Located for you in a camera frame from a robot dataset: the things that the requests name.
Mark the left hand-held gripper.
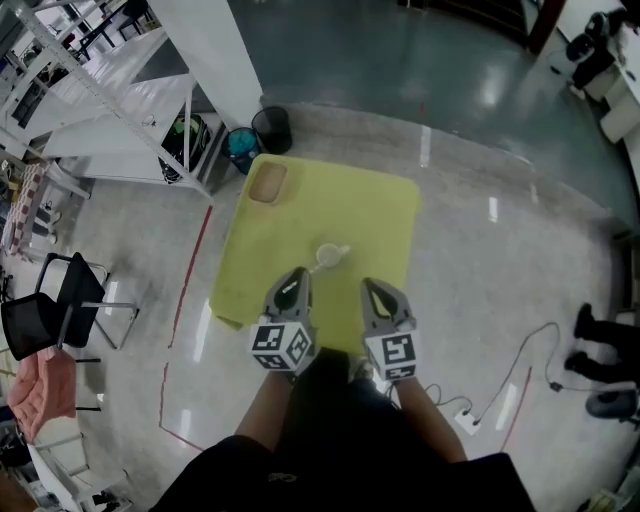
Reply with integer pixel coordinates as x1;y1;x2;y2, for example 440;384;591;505
248;266;319;376

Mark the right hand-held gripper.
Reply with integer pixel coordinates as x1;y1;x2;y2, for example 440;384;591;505
360;277;420;384

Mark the white cup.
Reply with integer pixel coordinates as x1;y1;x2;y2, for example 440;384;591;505
314;243;353;269

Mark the person's left forearm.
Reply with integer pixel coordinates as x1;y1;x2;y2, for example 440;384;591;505
233;369;297;452

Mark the person's right forearm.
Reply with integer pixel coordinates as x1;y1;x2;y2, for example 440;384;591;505
392;379;469;464

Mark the yellow-green cloth covered table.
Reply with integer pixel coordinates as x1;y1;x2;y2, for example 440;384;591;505
208;153;423;359

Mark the brown plastic tray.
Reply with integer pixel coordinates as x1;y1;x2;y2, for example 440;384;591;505
248;162;289;207

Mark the white power strip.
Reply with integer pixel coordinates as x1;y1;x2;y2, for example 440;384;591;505
452;405;484;438

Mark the blue waste bin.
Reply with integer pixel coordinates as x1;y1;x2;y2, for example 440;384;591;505
222;127;262;176

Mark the person's black clothing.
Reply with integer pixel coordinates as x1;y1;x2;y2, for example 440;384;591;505
149;347;539;512

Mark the black mesh waste bin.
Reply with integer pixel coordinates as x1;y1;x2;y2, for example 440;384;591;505
250;105;294;156

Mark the black and green backpack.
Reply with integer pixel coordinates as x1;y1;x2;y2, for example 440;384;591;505
158;113;212;186

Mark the black mesh chair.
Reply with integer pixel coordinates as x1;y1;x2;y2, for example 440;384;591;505
0;252;141;363

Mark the black swivel chair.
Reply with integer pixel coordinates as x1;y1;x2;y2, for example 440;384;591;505
584;389;640;422
567;12;627;92

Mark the white metal shelving rack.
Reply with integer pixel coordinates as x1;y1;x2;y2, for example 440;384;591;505
0;0;227;202

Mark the pink checked table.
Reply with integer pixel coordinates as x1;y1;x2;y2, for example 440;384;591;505
0;159;94;257

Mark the white desk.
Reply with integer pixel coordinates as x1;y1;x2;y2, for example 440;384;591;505
582;29;640;144

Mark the brown wooden door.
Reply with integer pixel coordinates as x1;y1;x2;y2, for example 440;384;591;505
524;0;567;54

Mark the long black cable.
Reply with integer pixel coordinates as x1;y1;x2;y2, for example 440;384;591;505
472;322;564;427

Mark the black metal chair frame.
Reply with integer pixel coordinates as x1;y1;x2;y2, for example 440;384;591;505
74;357;104;414

